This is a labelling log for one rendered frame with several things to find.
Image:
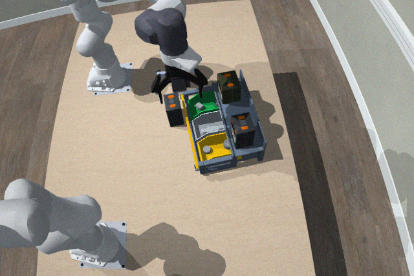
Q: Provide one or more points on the green open bin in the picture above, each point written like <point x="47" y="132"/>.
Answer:
<point x="208" y="100"/>

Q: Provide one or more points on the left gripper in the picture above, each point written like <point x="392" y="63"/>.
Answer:
<point x="158" y="86"/>

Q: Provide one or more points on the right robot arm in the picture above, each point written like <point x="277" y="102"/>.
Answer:
<point x="31" y="216"/>

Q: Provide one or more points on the grey metal shelf rack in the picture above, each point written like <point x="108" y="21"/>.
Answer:
<point x="257" y="150"/>

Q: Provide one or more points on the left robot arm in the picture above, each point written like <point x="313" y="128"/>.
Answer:
<point x="161" y="24"/>

